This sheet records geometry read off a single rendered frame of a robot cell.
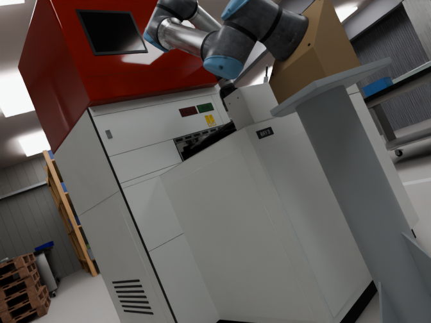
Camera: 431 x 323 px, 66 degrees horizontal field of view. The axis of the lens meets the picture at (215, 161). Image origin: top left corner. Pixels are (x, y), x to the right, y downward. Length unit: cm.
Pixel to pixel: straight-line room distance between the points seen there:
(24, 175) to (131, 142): 796
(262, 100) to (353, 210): 51
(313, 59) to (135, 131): 96
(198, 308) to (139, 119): 93
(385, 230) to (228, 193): 55
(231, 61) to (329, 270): 79
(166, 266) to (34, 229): 787
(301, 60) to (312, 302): 79
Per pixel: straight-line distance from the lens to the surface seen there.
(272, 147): 120
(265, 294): 139
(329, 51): 102
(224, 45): 103
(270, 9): 107
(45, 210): 933
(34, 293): 497
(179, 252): 161
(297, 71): 104
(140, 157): 161
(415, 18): 611
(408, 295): 115
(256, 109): 122
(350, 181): 104
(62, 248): 927
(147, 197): 157
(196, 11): 146
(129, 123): 165
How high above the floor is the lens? 69
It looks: 3 degrees up
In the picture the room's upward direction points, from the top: 23 degrees counter-clockwise
